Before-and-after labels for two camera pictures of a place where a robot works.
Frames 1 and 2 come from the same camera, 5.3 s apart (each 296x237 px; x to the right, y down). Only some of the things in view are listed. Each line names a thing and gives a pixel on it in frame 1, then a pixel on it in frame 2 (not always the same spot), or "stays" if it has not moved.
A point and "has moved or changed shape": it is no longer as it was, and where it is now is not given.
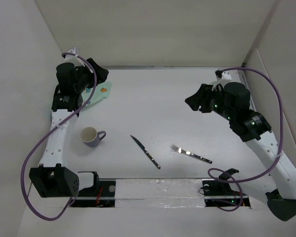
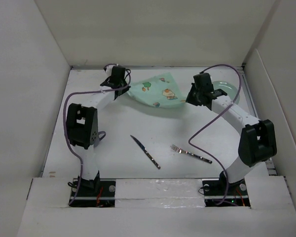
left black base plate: [102, 196] stays
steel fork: [175, 148] stays
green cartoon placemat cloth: [101, 92] has moved or changed shape
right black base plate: [220, 194] stays
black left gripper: [100, 73] to [125, 90]
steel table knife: [143, 147] stays
